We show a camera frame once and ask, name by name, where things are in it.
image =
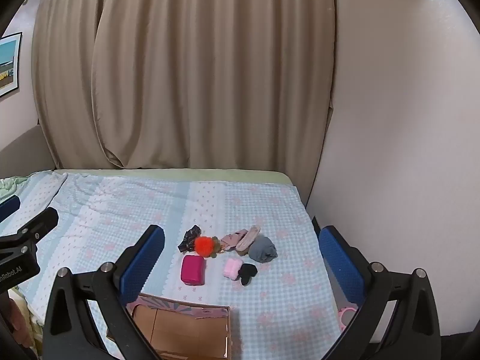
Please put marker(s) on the magenta pouch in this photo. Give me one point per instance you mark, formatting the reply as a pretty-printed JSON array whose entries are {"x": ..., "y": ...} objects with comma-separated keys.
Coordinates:
[{"x": 193, "y": 270}]

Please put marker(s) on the orange pompom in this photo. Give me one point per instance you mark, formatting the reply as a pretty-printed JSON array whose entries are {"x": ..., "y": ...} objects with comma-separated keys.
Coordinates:
[{"x": 203, "y": 245}]

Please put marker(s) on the blue checked floral blanket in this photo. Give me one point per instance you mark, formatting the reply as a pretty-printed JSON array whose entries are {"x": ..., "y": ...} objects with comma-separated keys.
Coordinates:
[{"x": 112, "y": 213}]

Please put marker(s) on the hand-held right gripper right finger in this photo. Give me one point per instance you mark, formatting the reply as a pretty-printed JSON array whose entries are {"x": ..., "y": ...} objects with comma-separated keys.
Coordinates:
[{"x": 339, "y": 258}]

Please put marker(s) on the green bed sheet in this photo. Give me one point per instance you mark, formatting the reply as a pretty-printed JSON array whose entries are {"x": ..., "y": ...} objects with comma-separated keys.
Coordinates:
[{"x": 187, "y": 174}]

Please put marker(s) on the beige curtain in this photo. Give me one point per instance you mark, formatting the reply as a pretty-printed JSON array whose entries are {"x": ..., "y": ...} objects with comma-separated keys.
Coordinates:
[{"x": 187, "y": 67}]

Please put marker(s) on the pink sock roll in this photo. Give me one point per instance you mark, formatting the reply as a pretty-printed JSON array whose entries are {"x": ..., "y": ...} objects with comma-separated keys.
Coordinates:
[{"x": 232, "y": 268}]

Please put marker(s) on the pink cloth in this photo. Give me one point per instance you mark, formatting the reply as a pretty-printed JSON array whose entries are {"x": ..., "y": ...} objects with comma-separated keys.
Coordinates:
[{"x": 231, "y": 238}]

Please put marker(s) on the grey sock bundle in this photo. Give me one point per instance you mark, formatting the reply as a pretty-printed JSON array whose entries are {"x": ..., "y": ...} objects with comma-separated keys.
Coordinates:
[{"x": 262, "y": 249}]

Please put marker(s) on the person's left hand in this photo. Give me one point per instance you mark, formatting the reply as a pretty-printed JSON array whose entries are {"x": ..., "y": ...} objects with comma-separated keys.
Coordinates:
[{"x": 18, "y": 320}]

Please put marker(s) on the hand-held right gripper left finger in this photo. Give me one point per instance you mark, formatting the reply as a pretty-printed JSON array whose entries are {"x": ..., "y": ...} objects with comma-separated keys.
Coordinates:
[{"x": 144, "y": 257}]

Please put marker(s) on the pink plastic object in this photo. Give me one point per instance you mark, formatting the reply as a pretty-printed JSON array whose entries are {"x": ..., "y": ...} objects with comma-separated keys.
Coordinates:
[{"x": 347, "y": 314}]

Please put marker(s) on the cardboard box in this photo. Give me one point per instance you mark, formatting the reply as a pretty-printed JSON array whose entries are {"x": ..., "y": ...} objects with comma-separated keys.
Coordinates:
[{"x": 180, "y": 332}]

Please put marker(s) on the beige sock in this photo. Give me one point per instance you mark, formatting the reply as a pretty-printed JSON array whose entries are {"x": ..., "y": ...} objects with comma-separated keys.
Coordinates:
[{"x": 249, "y": 237}]

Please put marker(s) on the black sock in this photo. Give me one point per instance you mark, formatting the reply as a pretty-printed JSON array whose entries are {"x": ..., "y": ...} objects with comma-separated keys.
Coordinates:
[{"x": 247, "y": 272}]

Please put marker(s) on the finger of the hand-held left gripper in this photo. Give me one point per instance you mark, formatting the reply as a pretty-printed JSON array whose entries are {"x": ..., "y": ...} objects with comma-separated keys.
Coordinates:
[
  {"x": 9, "y": 208},
  {"x": 39, "y": 223}
]

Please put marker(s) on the wall poster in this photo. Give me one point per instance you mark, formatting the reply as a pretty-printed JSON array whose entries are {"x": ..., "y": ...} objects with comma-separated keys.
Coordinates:
[{"x": 7, "y": 63}]

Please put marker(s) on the dark patterned cloth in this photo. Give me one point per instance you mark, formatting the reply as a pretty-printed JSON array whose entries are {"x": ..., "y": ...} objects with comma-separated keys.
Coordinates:
[{"x": 188, "y": 238}]

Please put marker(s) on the green pillow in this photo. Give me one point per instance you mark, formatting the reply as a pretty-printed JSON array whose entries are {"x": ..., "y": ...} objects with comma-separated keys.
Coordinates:
[{"x": 6, "y": 184}]

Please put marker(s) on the beige headboard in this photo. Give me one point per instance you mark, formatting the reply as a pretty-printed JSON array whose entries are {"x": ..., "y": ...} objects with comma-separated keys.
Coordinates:
[{"x": 22, "y": 148}]

